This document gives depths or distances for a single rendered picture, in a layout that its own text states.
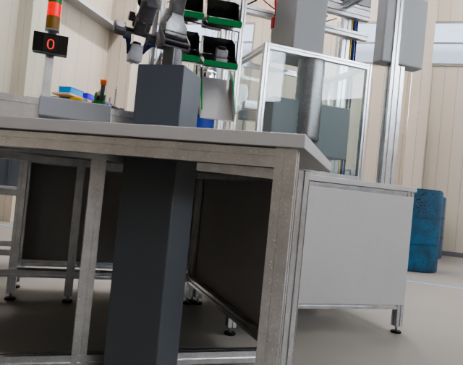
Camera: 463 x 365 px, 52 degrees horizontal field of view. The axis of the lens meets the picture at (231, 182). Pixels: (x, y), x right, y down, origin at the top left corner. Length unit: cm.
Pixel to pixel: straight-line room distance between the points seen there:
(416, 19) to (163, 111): 214
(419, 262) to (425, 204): 68
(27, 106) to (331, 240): 172
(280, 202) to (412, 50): 223
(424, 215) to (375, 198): 324
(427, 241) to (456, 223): 293
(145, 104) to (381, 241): 185
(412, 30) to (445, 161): 597
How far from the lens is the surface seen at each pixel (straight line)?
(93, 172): 153
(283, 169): 100
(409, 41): 312
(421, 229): 602
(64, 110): 154
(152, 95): 136
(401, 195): 293
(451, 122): 906
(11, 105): 162
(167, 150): 109
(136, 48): 177
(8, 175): 363
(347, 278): 276
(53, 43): 193
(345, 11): 354
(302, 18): 289
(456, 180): 897
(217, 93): 192
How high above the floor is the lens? 73
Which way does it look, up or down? 1 degrees up
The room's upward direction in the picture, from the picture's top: 6 degrees clockwise
